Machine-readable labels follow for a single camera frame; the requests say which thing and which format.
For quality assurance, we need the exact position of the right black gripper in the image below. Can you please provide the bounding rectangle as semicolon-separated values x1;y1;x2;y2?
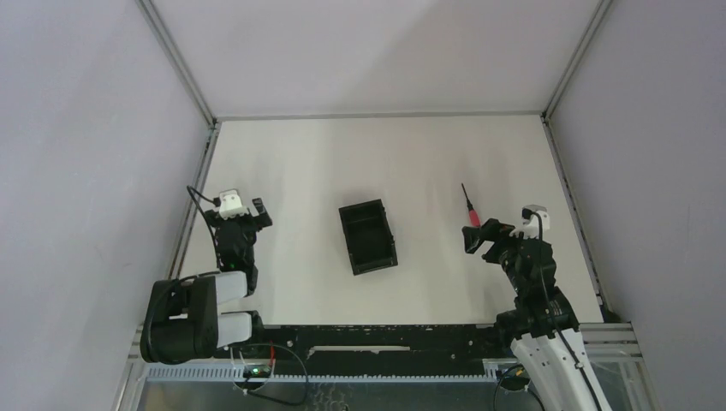
463;217;539;294

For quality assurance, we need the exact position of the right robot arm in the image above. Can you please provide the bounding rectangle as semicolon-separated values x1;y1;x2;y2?
462;214;611;410

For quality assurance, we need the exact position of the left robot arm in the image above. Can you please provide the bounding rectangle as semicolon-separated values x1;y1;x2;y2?
140;196;272;365

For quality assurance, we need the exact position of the black plastic bin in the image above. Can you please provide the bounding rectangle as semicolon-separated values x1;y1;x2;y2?
338;199;398;276

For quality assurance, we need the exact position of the green circuit board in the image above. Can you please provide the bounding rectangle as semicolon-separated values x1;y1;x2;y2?
243;366;273;379

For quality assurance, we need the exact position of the red-handled screwdriver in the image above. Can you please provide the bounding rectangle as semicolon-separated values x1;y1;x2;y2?
461;183;481;227

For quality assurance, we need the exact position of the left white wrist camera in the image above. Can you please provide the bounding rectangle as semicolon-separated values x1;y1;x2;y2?
217;189;250;220

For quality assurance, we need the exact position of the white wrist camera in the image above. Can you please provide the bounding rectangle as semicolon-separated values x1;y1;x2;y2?
509;205;550;240
217;189;250;220

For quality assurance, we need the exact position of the right black camera cable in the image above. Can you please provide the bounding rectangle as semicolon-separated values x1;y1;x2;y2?
522;208;604;411

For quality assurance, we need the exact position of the black camera cable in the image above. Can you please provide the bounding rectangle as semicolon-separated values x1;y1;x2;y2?
522;208;604;411
186;185;223;259

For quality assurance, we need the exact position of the left black camera cable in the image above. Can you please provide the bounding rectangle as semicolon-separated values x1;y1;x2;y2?
186;185;223;259

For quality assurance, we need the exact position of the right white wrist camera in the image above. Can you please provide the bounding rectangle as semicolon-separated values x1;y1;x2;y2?
509;205;550;240

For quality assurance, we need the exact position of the black mounting rail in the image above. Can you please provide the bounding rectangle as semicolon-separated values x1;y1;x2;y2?
249;323;515;378

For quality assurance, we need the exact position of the white slotted cable duct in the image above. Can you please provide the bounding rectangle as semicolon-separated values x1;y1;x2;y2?
146;362;503;384

